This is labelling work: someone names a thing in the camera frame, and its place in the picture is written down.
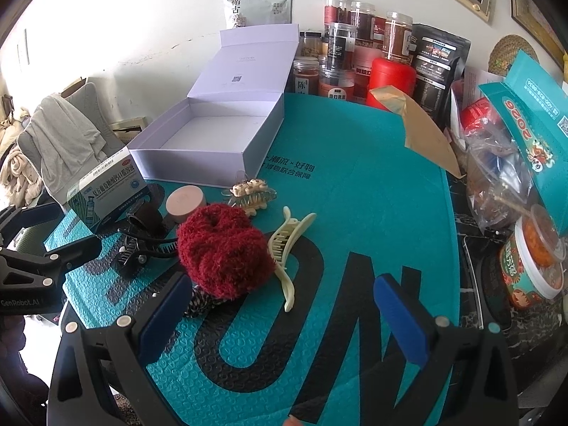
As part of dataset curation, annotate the dark wooden picture frame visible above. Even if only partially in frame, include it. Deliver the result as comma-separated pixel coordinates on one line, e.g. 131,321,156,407
508,0,568,58

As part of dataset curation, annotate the white green medicine box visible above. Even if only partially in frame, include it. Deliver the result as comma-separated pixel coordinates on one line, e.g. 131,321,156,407
66,155,149,231

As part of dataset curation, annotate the red fluffy scrunchie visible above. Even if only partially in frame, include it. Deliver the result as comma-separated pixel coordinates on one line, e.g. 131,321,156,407
176,203,278,299

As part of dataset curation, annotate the large black hair claw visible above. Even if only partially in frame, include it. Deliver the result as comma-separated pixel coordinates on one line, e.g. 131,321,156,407
116,228,182,278

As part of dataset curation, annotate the beige cloth pile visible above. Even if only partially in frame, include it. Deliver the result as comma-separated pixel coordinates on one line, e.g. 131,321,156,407
0,146,45,205

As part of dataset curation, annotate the red snack packet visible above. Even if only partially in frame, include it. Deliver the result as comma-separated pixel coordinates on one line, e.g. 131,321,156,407
457,98,504,143

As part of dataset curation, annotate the kraft paper envelope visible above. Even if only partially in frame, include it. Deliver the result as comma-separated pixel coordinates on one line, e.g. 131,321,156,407
366,85,464,178

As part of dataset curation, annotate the grey cloth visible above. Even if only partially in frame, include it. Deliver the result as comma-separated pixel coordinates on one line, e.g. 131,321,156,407
27,93,109,178

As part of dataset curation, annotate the round woven coaster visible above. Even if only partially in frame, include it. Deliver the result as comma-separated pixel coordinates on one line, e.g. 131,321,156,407
488,34,540,76

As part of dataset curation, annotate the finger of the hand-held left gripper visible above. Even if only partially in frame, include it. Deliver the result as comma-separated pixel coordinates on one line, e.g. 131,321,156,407
0,203,66,249
0,234,103,291

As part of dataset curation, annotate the white paper card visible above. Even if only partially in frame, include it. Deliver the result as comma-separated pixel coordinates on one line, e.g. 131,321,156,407
461,66,493,98

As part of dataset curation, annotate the gold bear hair claw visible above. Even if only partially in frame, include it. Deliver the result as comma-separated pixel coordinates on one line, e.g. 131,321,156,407
220,177,278,217

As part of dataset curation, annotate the cream hair claw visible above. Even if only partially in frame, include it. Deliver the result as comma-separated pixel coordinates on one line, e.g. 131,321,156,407
267,206,317,312

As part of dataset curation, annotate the white gift box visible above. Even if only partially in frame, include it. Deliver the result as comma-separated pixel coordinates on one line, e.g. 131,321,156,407
126,22,299,189

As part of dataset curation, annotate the white tea pouch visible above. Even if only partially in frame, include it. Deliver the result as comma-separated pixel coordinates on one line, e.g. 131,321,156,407
223,0,294,32

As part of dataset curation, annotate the pink round compact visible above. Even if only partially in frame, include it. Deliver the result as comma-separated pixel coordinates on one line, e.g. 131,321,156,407
165,185,207,225

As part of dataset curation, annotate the clear plastic bag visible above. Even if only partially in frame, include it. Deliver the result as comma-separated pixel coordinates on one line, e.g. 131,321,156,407
461,115,540,236

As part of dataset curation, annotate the black thick hair band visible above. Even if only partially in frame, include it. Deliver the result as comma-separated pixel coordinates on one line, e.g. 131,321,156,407
126,211,171,236

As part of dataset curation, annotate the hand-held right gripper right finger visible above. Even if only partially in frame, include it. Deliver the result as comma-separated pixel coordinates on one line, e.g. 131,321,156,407
364,273,520,426

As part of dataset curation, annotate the black white gingham scrunchie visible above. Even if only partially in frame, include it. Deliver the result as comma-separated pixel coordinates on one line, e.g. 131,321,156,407
184,286,227,319

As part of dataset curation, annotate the printed paper food cup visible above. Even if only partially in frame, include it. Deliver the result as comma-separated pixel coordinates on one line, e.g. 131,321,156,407
499,204,568,311

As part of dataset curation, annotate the red canister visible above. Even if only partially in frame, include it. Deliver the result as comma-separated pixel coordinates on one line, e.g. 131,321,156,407
366,57,418,109

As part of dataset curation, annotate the cluster of clear lidded jars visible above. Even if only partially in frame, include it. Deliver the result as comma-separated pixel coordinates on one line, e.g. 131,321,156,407
290,0,415,103

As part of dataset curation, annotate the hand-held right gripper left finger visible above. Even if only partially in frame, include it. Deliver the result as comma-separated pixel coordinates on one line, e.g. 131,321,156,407
47,271,196,426

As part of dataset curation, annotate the black foil pouch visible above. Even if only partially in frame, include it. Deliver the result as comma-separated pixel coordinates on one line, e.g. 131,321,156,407
410,22,471,125

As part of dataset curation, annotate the grey chair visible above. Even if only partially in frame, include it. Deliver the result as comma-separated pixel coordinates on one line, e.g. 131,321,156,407
15,80,120,205

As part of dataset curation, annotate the teal printed carton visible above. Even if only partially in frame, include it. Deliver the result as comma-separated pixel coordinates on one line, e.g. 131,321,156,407
477,49,568,214

